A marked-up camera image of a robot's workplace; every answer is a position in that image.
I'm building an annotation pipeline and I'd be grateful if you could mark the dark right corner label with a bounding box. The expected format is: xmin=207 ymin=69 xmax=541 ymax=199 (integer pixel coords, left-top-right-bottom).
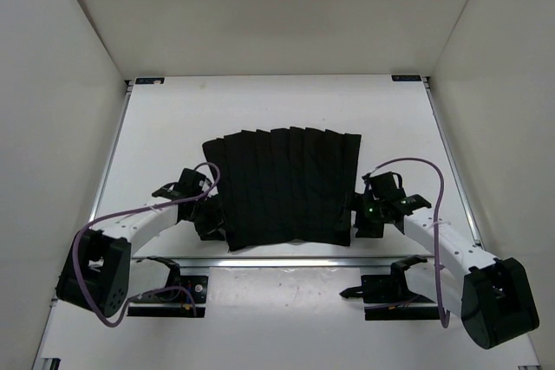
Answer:
xmin=391 ymin=75 xmax=421 ymax=82

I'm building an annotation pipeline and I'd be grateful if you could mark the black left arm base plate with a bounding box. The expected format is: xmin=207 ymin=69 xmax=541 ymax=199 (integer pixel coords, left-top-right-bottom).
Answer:
xmin=127 ymin=256 xmax=209 ymax=318

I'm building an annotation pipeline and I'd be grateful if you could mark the dark corner label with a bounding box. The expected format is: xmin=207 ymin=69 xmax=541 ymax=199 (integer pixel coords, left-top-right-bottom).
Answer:
xmin=391 ymin=75 xmax=421 ymax=82
xmin=134 ymin=77 xmax=165 ymax=85

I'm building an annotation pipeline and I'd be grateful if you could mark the black pleated skirt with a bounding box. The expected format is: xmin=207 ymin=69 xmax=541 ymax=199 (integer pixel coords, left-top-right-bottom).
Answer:
xmin=202 ymin=127 xmax=362 ymax=251

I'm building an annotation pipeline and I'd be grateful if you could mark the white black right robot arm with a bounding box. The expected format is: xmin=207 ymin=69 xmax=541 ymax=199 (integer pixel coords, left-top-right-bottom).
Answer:
xmin=341 ymin=194 xmax=539 ymax=349

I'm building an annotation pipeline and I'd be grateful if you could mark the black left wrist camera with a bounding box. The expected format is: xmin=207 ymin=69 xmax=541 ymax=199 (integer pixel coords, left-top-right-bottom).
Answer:
xmin=174 ymin=168 xmax=212 ymax=198

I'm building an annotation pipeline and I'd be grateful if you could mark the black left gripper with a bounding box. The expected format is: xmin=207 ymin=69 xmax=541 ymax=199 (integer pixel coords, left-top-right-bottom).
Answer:
xmin=185 ymin=192 xmax=237 ymax=242

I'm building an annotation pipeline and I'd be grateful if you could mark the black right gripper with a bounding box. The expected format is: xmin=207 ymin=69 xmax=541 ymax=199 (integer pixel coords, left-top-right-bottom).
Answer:
xmin=334 ymin=191 xmax=385 ymax=239

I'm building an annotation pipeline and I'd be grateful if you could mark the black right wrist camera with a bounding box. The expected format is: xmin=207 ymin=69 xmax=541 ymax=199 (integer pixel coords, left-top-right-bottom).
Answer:
xmin=369 ymin=172 xmax=406 ymax=200

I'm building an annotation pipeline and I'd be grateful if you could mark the dark left corner label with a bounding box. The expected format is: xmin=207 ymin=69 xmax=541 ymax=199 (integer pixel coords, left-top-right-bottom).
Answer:
xmin=134 ymin=77 xmax=165 ymax=85

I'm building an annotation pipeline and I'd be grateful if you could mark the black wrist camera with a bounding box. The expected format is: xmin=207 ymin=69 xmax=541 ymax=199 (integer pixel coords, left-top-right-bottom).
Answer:
xmin=369 ymin=172 xmax=406 ymax=200
xmin=174 ymin=168 xmax=212 ymax=198

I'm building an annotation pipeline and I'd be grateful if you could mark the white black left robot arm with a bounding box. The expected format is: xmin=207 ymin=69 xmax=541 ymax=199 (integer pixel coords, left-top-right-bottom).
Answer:
xmin=55 ymin=170 xmax=219 ymax=328

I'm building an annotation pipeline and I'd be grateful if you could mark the silver aluminium table rail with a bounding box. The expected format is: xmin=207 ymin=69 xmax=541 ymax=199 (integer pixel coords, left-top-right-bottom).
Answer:
xmin=129 ymin=256 xmax=486 ymax=269

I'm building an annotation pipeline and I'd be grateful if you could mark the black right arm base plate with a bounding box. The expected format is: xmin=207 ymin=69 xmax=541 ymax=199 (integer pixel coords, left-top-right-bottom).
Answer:
xmin=339 ymin=256 xmax=440 ymax=321

